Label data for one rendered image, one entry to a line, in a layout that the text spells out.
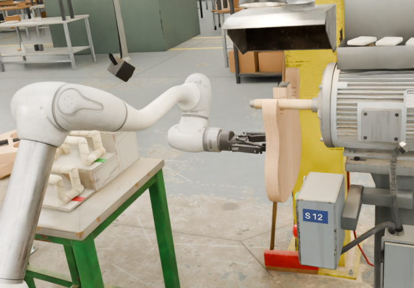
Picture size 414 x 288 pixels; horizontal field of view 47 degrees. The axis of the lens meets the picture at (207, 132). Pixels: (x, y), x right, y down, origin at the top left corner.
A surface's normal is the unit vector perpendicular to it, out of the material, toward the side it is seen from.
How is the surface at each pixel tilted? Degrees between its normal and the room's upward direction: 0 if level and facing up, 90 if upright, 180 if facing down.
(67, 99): 61
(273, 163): 69
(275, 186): 98
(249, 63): 90
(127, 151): 90
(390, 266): 90
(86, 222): 0
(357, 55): 90
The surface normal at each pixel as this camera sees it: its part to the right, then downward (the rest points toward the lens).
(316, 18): -0.32, -0.51
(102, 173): 0.90, 0.05
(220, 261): -0.11, -0.93
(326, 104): -0.40, 0.03
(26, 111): -0.50, -0.17
